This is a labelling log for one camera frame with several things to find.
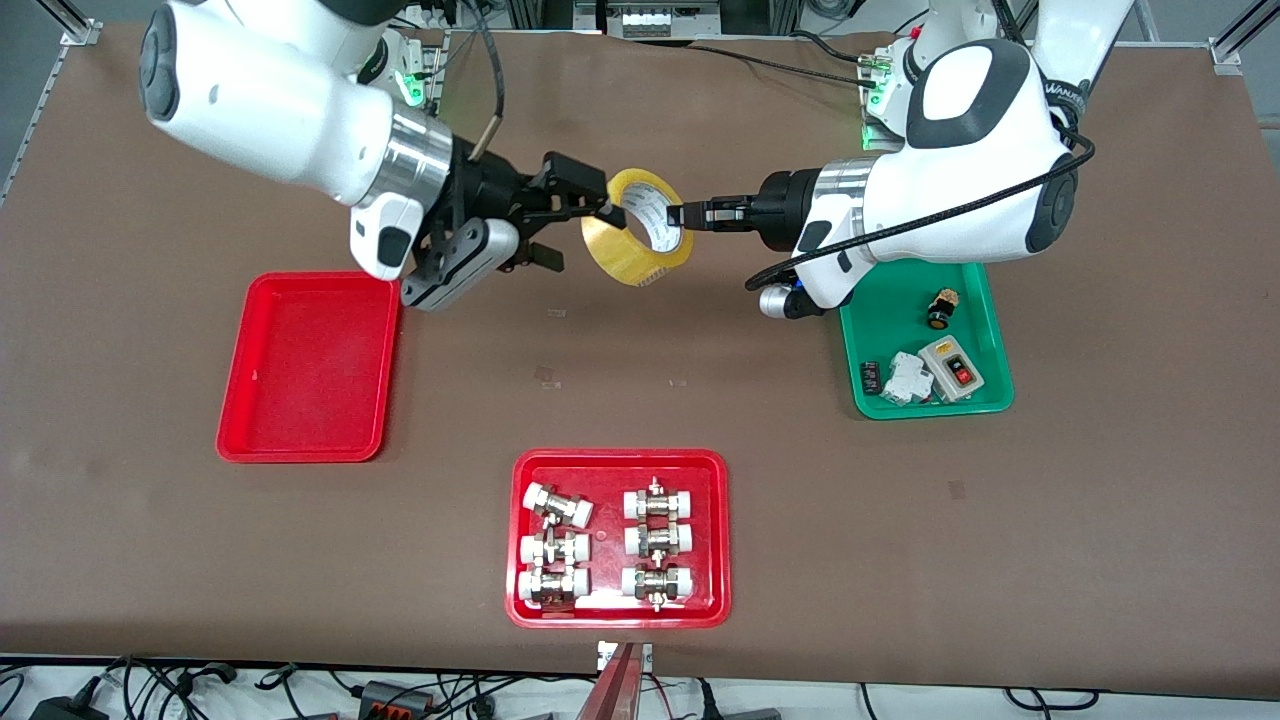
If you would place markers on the reddish aluminium profile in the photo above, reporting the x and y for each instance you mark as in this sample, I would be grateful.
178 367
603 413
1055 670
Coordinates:
612 695

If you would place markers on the small metal bracket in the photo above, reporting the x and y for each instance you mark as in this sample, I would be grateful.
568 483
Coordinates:
610 652

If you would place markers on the small black electronic component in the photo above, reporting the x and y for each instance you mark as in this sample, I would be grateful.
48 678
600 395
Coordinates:
870 378

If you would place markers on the brass fitting with white caps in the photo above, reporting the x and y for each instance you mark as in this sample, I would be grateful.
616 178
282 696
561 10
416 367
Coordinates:
657 583
659 502
555 549
658 540
553 586
558 505

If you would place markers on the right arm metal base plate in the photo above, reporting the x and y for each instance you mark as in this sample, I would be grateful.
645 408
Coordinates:
437 80

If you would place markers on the aluminium frame profile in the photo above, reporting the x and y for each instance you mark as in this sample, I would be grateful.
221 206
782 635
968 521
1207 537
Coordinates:
80 30
1228 45

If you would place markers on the white terminal block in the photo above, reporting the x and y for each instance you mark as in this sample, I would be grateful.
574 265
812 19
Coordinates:
668 20

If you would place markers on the white circuit breaker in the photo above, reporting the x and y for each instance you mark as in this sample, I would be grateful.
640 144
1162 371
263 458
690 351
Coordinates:
908 380

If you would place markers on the yellow clear packing tape roll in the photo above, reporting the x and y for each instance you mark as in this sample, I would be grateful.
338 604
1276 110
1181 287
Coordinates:
620 260

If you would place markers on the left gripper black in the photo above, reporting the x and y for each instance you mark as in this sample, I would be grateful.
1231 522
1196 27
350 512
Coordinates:
783 209

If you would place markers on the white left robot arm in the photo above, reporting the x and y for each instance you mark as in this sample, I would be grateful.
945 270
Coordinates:
960 170

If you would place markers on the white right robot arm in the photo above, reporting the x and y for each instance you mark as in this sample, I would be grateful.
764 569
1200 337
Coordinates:
270 110

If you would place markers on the red plastic tray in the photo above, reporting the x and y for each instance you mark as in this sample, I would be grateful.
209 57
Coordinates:
608 500
310 350

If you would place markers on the black power adapter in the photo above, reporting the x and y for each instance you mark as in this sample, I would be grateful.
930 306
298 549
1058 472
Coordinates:
70 710

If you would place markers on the black orange power strip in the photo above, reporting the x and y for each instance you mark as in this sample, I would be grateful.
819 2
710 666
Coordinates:
395 698

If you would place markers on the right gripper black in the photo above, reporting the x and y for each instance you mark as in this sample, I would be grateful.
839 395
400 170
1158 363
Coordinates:
487 187

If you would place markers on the green plastic tray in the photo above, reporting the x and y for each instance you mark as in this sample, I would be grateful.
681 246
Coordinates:
900 335

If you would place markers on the grey switch box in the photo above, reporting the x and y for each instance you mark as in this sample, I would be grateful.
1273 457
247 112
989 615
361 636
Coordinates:
955 372

